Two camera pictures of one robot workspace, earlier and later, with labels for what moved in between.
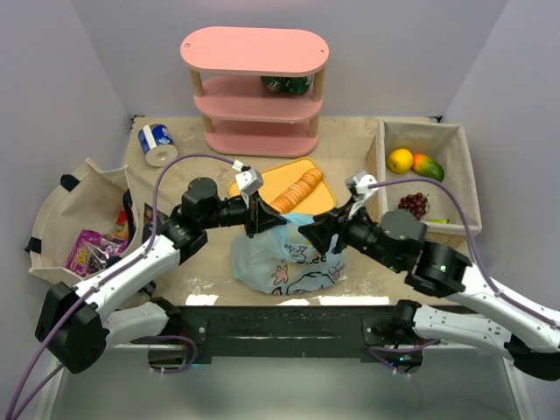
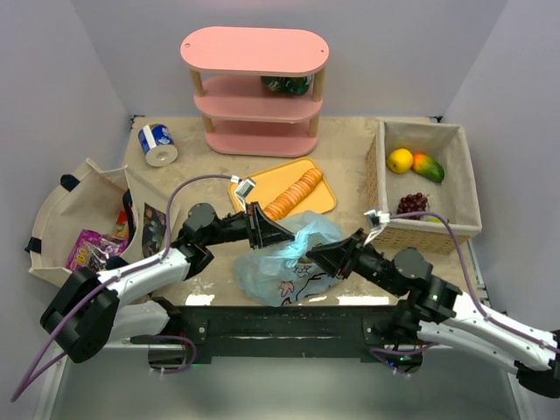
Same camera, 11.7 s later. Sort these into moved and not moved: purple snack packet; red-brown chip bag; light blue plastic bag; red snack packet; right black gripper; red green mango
Moved: light blue plastic bag; right black gripper
Not moved: purple snack packet; red-brown chip bag; red green mango; red snack packet
